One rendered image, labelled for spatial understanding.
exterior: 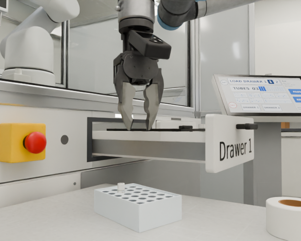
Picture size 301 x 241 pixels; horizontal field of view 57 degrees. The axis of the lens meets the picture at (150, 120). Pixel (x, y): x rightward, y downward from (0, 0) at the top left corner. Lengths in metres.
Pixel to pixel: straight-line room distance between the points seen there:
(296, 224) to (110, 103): 0.55
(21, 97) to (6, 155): 0.12
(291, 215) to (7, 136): 0.46
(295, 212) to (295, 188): 3.25
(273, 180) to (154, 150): 1.09
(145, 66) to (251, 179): 1.14
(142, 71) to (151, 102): 0.06
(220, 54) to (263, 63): 1.65
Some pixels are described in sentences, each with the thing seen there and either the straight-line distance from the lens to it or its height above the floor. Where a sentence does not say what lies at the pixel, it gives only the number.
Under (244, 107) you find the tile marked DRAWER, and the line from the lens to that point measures 1.45.
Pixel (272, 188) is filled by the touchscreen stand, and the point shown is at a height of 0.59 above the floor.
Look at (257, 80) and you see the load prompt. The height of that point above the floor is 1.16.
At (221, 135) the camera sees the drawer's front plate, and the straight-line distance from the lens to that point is 0.56.
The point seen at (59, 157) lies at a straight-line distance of 0.66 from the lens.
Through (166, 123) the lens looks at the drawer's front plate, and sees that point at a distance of 0.98.
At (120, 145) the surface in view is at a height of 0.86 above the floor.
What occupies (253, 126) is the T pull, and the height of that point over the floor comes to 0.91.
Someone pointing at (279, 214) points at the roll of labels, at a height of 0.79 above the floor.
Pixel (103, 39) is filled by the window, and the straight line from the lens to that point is 0.82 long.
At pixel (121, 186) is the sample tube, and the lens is 0.47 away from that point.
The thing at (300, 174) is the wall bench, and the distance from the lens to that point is 3.63.
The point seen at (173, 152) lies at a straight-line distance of 0.58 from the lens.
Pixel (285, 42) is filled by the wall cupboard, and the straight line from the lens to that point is 4.09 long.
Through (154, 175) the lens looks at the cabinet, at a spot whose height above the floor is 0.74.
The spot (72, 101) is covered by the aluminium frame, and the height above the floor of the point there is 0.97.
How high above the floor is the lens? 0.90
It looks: 2 degrees up
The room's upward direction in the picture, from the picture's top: straight up
